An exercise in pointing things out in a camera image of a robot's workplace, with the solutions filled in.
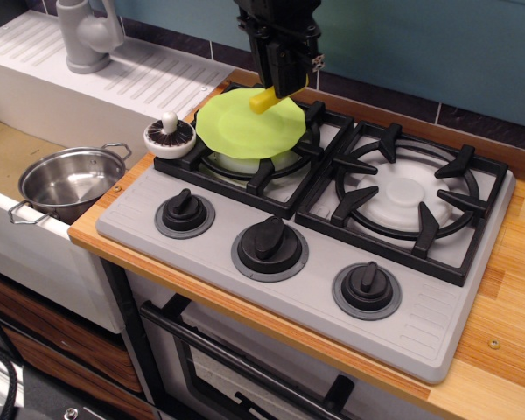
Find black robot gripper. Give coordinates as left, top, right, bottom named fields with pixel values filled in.
left=236, top=0, right=324, bottom=99

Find yellow toy fry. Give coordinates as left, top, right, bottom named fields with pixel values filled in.
left=248, top=75, right=310, bottom=115

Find green plastic plate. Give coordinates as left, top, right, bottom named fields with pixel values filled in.
left=196, top=87, right=306, bottom=159

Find white toy mushroom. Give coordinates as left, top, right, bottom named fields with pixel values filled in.
left=143, top=111, right=197, bottom=159

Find small steel pot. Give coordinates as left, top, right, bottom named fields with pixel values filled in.
left=8, top=143, right=132, bottom=225

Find white toy sink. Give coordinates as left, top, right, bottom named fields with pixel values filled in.
left=0, top=11, right=232, bottom=333

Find left black burner grate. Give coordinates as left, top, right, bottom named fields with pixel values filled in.
left=154, top=83, right=354, bottom=219

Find black burner grate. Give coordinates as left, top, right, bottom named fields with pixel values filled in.
left=296, top=122, right=515, bottom=286
left=154, top=83, right=354, bottom=219

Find grey toy faucet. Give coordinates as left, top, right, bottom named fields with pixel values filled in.
left=56, top=0, right=124, bottom=74

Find left black stove knob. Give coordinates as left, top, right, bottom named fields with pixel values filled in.
left=155, top=188, right=216, bottom=240

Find black stove knob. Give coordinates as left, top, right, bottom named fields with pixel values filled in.
left=231, top=216, right=309, bottom=283
left=155, top=188, right=216, bottom=240
left=332, top=262, right=403, bottom=321

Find middle black stove knob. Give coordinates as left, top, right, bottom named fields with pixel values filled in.
left=231, top=216, right=309, bottom=283

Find right black burner grate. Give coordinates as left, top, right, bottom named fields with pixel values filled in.
left=296, top=122, right=515, bottom=286

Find right black stove knob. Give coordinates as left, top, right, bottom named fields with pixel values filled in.
left=332, top=262, right=403, bottom=321

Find grey toy stove top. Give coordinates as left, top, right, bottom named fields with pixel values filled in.
left=94, top=87, right=517, bottom=386

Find toy oven door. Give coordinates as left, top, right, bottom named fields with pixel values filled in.
left=140, top=295, right=430, bottom=419

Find wooden drawer fronts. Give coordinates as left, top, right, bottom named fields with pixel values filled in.
left=0, top=274, right=156, bottom=419

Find black braided cable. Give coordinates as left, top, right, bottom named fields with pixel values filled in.
left=0, top=347, right=25, bottom=420

